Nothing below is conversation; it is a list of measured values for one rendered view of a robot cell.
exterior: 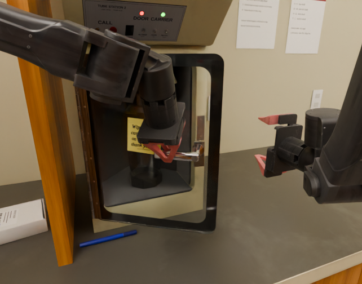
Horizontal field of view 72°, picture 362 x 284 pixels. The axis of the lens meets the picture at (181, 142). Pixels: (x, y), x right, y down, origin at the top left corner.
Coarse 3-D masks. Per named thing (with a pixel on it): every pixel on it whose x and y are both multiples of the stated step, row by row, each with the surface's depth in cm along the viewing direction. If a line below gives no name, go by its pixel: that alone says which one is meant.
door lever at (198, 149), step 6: (198, 144) 52; (162, 150) 50; (168, 150) 50; (192, 150) 53; (198, 150) 50; (156, 156) 49; (174, 156) 49; (180, 156) 48; (186, 156) 48; (192, 156) 48; (198, 156) 48
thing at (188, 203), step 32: (192, 64) 47; (192, 96) 49; (96, 128) 56; (192, 128) 51; (96, 160) 58; (128, 160) 57; (160, 160) 55; (128, 192) 59; (160, 192) 58; (192, 192) 56; (160, 224) 60; (192, 224) 59
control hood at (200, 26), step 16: (64, 0) 42; (80, 0) 43; (128, 0) 45; (144, 0) 46; (160, 0) 46; (176, 0) 47; (192, 0) 48; (208, 0) 49; (224, 0) 50; (64, 16) 45; (80, 16) 45; (192, 16) 51; (208, 16) 52; (224, 16) 54; (192, 32) 55; (208, 32) 56
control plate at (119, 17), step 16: (96, 0) 43; (112, 0) 44; (96, 16) 46; (112, 16) 47; (128, 16) 48; (144, 16) 49; (160, 16) 49; (176, 16) 50; (144, 32) 52; (160, 32) 53; (176, 32) 54
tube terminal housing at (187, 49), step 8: (88, 48) 53; (152, 48) 58; (160, 48) 59; (168, 48) 59; (176, 48) 60; (184, 48) 61; (192, 48) 61; (200, 48) 62; (96, 224) 66; (104, 224) 67; (112, 224) 68; (120, 224) 69; (128, 224) 70; (96, 232) 67
